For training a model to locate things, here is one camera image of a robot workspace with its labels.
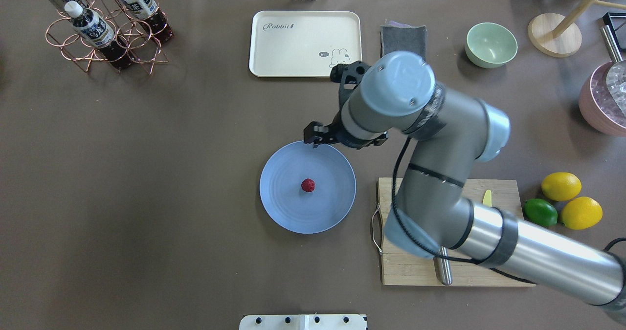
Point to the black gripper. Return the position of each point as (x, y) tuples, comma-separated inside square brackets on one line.
[(350, 141)]

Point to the red strawberry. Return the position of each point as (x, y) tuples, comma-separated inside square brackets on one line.
[(308, 185)]

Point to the blue round plate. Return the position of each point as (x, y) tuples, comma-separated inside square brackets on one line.
[(307, 213)]

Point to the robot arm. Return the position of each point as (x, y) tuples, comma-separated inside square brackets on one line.
[(428, 211)]

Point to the grey folded cloth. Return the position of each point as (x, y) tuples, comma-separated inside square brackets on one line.
[(395, 36)]

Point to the cream rabbit tray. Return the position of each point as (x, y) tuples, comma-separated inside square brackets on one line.
[(303, 44)]

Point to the mint green bowl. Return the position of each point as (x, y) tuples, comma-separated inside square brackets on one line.
[(489, 45)]

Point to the yellow plastic knife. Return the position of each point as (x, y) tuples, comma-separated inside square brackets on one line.
[(487, 198)]

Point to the wooden cutting board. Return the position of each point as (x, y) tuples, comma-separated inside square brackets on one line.
[(400, 268)]

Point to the steel muddler black tip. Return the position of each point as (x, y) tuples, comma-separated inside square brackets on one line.
[(443, 267)]

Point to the wooden cup stand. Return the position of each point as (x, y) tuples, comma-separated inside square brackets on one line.
[(558, 36)]

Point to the tea bottle right rear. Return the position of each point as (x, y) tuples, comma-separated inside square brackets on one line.
[(151, 19)]

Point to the green lime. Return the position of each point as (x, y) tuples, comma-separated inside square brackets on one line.
[(540, 212)]

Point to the yellow lemon far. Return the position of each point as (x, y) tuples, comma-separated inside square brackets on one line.
[(561, 186)]

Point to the yellow lemon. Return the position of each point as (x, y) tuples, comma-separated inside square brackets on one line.
[(561, 186), (581, 213)]

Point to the pink ice bowl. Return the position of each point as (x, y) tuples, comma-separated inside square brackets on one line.
[(597, 106)]

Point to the tea bottle front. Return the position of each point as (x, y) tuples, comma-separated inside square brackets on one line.
[(96, 31)]

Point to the metal ice scoop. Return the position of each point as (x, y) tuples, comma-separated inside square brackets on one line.
[(616, 75)]

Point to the yellow lemon near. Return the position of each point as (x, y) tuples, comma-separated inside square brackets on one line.
[(581, 213)]

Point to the copper wire bottle rack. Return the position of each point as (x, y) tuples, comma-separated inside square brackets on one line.
[(144, 50)]

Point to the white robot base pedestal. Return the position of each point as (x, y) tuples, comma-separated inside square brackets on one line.
[(304, 322)]

